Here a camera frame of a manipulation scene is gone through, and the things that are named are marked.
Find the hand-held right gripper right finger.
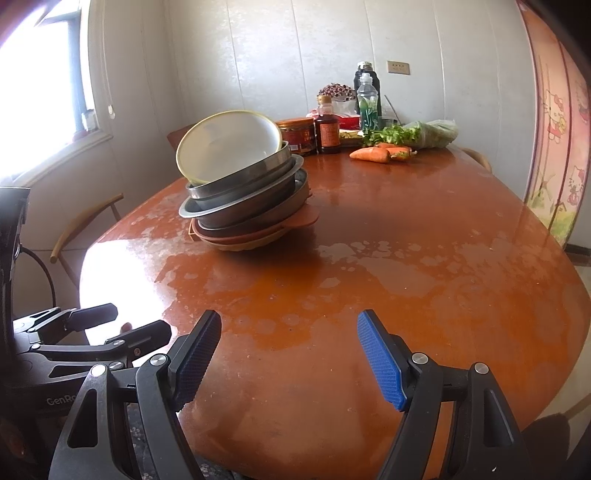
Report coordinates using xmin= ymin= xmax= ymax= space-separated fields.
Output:
xmin=357 ymin=310 xmax=532 ymax=480

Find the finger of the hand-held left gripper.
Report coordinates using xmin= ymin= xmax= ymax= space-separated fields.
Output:
xmin=18 ymin=319 xmax=172 ymax=368
xmin=13 ymin=302 xmax=119 ymax=346

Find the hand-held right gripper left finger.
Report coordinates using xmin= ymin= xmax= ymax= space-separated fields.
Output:
xmin=48 ymin=310 xmax=222 ymax=480

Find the round stainless steel tray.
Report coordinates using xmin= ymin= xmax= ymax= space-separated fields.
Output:
xmin=198 ymin=168 xmax=310 ymax=230

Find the stainless steel bowl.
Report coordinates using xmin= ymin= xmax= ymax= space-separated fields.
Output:
xmin=178 ymin=154 xmax=305 ymax=219
xmin=185 ymin=140 xmax=293 ymax=200

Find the white bowl with yellow outside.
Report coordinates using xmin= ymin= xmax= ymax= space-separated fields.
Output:
xmin=175 ymin=109 xmax=283 ymax=185

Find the wooden slat-back chair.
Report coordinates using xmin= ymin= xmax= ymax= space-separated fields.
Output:
xmin=167 ymin=124 xmax=195 ymax=149

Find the bag of leafy greens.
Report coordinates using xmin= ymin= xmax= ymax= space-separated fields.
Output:
xmin=364 ymin=119 xmax=459 ymax=150

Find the dark soy sauce bottle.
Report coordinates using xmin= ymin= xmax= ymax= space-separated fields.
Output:
xmin=315 ymin=94 xmax=343 ymax=155

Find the window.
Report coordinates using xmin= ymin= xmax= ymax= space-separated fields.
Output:
xmin=0 ymin=0 xmax=115 ymax=188

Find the red-label sauce jar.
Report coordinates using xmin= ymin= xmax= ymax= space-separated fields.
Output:
xmin=276 ymin=117 xmax=317 ymax=156

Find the red tissue pack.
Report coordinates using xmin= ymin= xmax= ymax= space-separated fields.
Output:
xmin=307 ymin=107 xmax=361 ymax=131

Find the clear plastic bottle with greens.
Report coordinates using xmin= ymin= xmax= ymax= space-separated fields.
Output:
xmin=356 ymin=72 xmax=380 ymax=131

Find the dried flower ornament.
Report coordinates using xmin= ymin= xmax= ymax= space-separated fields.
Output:
xmin=318 ymin=82 xmax=359 ymax=103

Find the black thermos flask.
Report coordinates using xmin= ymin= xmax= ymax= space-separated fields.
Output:
xmin=353 ymin=61 xmax=380 ymax=108

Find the pink cartoon cat curtain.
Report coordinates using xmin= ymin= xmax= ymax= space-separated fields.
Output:
xmin=521 ymin=0 xmax=591 ymax=252

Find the black cable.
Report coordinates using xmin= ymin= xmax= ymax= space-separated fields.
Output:
xmin=17 ymin=246 xmax=55 ymax=311

